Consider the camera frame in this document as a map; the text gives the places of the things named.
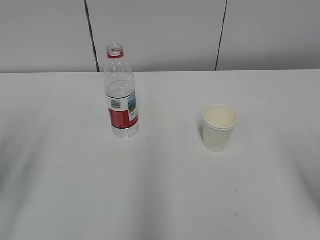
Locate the clear water bottle red label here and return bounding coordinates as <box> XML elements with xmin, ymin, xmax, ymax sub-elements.
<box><xmin>103</xmin><ymin>43</ymin><xmax>139</xmax><ymax>139</ymax></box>

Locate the white paper cup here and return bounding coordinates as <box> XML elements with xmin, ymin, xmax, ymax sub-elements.
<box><xmin>202</xmin><ymin>104</ymin><xmax>238</xmax><ymax>153</ymax></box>

